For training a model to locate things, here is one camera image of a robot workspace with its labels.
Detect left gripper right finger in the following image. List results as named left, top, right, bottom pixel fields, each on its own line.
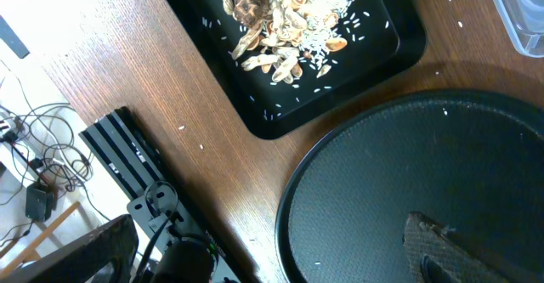
left=403, top=212, right=508, bottom=283

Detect round black serving tray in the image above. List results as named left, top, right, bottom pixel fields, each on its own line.
left=275, top=90, right=543, bottom=282

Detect clear plastic bin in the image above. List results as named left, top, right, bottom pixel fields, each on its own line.
left=493, top=0, right=543, bottom=59

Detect black power adapter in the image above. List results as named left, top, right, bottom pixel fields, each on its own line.
left=25, top=182, right=54, bottom=223

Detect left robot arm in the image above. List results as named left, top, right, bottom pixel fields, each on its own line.
left=1, top=212, right=513, bottom=282

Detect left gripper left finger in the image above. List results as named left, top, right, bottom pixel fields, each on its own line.
left=1, top=214, right=139, bottom=283

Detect food scraps with rice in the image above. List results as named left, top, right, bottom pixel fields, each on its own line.
left=221, top=0, right=348, bottom=84

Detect black aluminium mounting rail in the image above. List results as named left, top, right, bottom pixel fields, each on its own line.
left=80, top=107, right=250, bottom=282

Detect black rectangular tray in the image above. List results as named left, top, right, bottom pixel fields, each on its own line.
left=167, top=0, right=427, bottom=139

